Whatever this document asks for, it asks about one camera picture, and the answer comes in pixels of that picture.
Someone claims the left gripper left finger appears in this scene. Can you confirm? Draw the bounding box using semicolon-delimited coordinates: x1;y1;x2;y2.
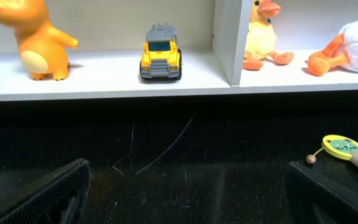
0;157;92;224

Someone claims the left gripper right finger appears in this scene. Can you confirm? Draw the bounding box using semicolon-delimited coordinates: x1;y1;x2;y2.
286;161;358;224

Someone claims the yellow rattle drum toy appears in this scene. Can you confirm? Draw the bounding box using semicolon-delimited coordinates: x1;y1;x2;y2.
306;134;358;185

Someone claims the grey and yellow toy truck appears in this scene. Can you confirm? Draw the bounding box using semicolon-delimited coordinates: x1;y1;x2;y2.
139;22;183;82

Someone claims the white shelf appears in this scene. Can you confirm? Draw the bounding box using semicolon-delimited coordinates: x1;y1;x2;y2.
0;0;358;103

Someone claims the white plush duck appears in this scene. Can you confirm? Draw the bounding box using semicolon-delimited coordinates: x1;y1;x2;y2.
307;12;358;77

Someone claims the orange dinosaur toy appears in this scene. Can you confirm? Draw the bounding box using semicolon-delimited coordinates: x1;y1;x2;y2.
0;0;80;82

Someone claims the yellow plush duck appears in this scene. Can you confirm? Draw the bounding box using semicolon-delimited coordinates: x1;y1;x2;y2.
242;0;295;71

